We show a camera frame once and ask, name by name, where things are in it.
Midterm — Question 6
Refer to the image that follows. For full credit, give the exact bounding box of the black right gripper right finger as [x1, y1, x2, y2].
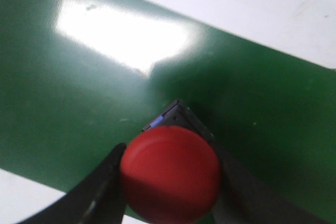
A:
[211, 142, 326, 223]

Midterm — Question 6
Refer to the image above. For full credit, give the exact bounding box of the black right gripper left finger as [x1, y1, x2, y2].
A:
[20, 143, 126, 223]

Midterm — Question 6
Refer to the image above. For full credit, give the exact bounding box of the red mushroom push button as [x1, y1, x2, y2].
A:
[120, 100, 221, 223]

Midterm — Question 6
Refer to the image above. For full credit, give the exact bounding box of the green conveyor belt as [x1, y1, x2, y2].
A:
[1, 0, 335, 223]

